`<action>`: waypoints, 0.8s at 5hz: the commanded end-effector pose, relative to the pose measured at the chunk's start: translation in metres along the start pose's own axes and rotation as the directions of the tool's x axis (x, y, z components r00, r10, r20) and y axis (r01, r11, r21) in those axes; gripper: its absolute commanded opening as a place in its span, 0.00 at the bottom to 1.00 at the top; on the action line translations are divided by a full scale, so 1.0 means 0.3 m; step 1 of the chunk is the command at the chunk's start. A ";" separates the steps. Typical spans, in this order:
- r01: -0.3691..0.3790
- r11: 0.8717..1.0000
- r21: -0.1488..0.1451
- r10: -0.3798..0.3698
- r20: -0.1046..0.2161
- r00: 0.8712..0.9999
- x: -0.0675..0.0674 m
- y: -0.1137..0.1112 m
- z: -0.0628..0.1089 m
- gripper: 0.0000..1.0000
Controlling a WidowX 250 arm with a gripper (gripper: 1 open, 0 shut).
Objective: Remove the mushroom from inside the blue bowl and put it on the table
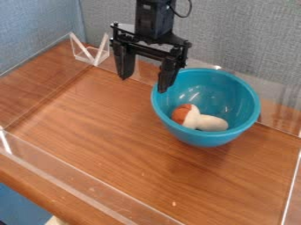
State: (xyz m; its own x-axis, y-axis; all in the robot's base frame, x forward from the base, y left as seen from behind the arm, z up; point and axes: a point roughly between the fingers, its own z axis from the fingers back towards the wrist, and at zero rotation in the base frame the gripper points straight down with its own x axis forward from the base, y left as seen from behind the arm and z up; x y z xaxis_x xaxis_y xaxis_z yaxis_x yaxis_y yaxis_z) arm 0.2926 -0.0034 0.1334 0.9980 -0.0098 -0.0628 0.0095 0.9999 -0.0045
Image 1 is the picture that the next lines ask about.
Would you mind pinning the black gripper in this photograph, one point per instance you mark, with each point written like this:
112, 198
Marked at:
152, 39

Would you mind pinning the brown and white toy mushroom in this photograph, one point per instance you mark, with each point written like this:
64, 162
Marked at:
189, 117

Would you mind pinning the blue plastic bowl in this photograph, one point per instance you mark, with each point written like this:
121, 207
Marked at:
222, 95

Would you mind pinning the clear acrylic back barrier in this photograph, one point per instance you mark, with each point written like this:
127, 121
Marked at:
280, 120

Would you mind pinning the clear acrylic barrier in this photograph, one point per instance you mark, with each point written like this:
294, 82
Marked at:
280, 120
100, 195

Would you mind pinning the clear acrylic front barrier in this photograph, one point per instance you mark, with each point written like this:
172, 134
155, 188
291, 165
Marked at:
100, 195

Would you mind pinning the clear acrylic corner bracket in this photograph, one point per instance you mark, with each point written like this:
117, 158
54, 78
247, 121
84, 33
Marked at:
92, 55

